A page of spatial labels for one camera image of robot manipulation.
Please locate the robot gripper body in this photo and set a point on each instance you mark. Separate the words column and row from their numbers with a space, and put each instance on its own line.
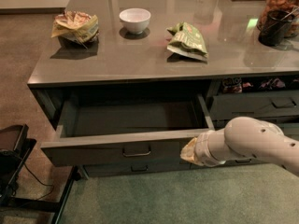
column 203, row 149

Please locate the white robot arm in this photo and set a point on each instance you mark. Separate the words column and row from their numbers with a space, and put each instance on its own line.
column 244, row 138

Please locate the grey bottom right drawer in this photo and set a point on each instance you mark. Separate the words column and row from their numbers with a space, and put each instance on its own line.
column 230, row 164

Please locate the grey top right drawer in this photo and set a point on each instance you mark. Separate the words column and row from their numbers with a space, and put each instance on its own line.
column 259, row 105

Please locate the snack packs in right drawer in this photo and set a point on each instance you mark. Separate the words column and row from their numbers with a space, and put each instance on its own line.
column 256, row 84

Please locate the grey cabinet with glossy top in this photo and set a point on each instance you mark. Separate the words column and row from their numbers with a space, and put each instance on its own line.
column 121, row 66

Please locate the grey bottom left drawer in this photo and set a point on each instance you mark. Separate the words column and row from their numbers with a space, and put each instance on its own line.
column 137, row 167

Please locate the green chip bag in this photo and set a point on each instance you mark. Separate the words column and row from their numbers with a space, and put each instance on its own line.
column 187, row 41

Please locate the white ceramic bowl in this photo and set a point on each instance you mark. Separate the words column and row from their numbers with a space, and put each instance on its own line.
column 135, row 20

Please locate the black cup with sticks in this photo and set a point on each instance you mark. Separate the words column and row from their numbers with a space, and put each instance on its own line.
column 279, row 24

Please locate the yellow brown chip bag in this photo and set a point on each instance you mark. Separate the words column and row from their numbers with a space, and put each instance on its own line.
column 76, row 26

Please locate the glass jar of snacks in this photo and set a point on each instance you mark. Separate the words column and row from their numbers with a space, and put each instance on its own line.
column 285, row 5

